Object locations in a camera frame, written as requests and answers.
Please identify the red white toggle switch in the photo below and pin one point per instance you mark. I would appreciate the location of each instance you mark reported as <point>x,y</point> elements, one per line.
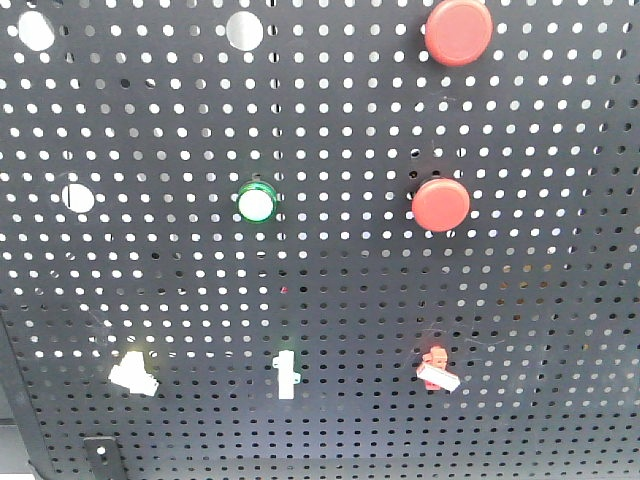
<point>433,371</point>

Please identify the yellow white toggle switch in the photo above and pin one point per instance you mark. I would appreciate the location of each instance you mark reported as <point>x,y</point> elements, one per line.
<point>131,374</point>

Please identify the black perforated pegboard panel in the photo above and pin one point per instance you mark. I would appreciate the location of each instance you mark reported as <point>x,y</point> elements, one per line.
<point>127,130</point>

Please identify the green illuminated push button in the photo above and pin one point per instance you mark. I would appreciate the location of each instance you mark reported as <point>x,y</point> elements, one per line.
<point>257,201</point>

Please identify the lower red push button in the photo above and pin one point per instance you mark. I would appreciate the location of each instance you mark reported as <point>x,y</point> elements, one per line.
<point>440,204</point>

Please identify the red push button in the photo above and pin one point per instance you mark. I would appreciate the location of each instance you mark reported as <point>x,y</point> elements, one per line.
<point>458,32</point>
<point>440,204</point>

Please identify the upper red push button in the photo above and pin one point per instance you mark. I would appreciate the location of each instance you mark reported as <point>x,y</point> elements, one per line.
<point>458,32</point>

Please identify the green white toggle switch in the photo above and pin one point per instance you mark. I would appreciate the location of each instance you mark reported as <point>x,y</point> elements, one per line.
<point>287,377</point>

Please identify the left black clamp bracket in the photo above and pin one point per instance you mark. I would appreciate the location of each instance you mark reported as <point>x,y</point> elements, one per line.
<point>104,458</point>

